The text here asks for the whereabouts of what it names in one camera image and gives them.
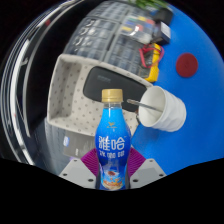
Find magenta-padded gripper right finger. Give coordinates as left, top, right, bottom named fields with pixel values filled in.
left=127, top=147, right=167, bottom=190

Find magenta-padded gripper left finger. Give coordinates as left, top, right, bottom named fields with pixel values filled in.
left=59, top=148, right=101, bottom=190

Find blue drink bottle gold cap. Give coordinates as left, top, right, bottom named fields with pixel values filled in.
left=94, top=88, right=132, bottom=191

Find dark grey upright box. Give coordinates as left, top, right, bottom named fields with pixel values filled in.
left=63, top=134, right=98, bottom=159

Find metal spoon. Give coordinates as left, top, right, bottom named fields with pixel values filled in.
left=126, top=98, right=161, bottom=113

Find grey dotted felt tray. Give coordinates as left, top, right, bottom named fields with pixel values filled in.
left=46, top=54, right=154, bottom=138

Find black overhead shelf unit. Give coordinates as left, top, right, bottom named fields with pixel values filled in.
left=0, top=1, right=84, bottom=168

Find yellow multimeter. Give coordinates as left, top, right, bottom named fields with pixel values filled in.
left=139, top=42, right=165, bottom=83

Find flat round red coaster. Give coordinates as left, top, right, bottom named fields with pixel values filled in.
left=175, top=52, right=200, bottom=79

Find clear organizer colourful parts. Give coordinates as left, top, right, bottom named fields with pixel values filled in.
left=121, top=13, right=158, bottom=44

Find black pouch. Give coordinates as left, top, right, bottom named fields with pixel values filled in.
left=154, top=7, right=174, bottom=26

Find white mug brown handle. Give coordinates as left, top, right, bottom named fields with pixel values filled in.
left=135, top=85, right=188, bottom=133

